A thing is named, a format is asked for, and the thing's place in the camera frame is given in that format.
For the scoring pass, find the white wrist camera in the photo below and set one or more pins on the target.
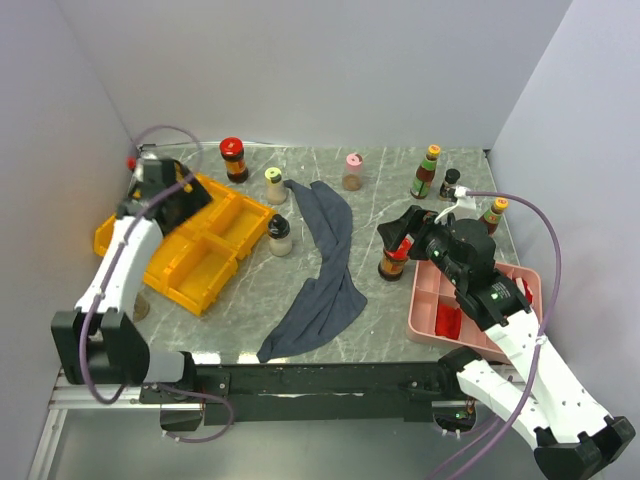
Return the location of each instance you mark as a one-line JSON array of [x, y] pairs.
[[462, 206], [136, 165]]

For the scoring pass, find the dark blue cloth towel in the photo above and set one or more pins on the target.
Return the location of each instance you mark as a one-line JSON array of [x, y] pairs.
[[326, 305]]

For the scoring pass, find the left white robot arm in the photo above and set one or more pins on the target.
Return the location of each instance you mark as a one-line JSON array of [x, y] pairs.
[[97, 341]]

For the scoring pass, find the red lid sauce jar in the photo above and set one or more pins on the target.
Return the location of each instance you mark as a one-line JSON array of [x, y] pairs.
[[391, 267], [232, 151]]

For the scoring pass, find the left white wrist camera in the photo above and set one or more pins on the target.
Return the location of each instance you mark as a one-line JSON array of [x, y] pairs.
[[136, 165]]

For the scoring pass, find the red packet in tray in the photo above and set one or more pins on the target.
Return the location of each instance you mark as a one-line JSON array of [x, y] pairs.
[[448, 320]]

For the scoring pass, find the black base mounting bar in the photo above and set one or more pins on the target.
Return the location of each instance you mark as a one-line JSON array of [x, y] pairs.
[[213, 394]]

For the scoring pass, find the small black pepper bottle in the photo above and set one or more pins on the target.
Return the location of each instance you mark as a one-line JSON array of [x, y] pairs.
[[447, 188]]

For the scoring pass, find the pink lid spice shaker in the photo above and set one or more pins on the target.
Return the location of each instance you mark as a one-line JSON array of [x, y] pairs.
[[352, 176]]

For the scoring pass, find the red white packet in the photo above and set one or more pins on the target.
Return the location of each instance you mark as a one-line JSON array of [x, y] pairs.
[[525, 289]]

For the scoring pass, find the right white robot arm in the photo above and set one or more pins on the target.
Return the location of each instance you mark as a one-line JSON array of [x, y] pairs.
[[572, 436]]

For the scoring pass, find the black cap salt grinder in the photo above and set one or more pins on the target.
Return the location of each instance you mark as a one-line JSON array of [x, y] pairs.
[[278, 230]]

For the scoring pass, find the yellow-green lid spice shaker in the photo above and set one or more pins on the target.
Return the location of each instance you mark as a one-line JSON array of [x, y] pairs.
[[276, 192]]

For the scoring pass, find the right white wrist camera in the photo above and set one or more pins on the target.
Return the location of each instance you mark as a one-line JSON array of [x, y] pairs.
[[462, 206]]

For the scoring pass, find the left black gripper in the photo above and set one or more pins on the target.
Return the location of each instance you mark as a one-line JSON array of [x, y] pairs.
[[196, 200]]

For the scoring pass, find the pink compartment tray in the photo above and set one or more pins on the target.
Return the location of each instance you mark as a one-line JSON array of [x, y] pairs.
[[432, 290]]

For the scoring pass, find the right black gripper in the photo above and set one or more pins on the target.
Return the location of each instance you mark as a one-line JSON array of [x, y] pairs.
[[419, 223]]

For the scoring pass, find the green label sauce bottle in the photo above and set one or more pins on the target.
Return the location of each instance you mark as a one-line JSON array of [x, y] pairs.
[[425, 173]]

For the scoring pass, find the yellow compartment bin tray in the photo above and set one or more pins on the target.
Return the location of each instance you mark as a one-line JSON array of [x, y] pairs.
[[194, 262]]

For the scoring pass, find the black lid spice jar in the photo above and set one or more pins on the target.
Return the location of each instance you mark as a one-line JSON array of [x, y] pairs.
[[141, 308]]

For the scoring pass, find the red label sauce bottle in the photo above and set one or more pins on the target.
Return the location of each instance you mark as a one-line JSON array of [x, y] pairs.
[[493, 215]]

